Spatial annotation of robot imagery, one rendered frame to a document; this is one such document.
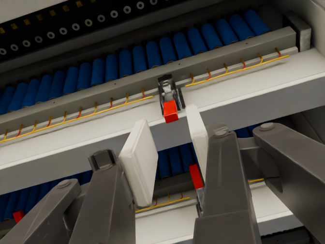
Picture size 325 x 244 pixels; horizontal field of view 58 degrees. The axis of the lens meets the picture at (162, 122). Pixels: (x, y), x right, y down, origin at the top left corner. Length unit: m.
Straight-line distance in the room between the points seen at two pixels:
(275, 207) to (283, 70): 0.20
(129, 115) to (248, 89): 0.14
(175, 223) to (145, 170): 0.31
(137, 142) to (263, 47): 0.25
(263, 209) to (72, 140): 0.28
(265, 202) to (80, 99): 0.29
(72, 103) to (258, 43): 0.23
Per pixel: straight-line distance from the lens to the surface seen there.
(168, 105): 0.28
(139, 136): 0.16
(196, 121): 0.15
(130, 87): 0.36
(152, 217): 0.47
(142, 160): 0.15
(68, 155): 0.36
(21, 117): 0.41
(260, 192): 0.47
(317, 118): 0.45
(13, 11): 0.33
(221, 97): 0.34
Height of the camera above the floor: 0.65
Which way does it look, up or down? 27 degrees down
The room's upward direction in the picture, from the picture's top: 19 degrees counter-clockwise
